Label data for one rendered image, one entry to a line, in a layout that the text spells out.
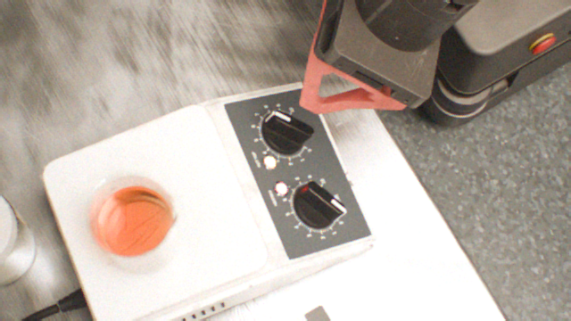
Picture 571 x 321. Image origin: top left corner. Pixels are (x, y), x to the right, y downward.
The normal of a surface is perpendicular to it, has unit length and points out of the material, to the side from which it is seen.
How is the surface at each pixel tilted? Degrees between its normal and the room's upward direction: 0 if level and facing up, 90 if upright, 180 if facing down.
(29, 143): 0
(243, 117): 30
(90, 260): 0
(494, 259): 0
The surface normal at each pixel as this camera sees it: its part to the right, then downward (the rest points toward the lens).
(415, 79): 0.46, -0.41
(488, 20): 0.00, -0.25
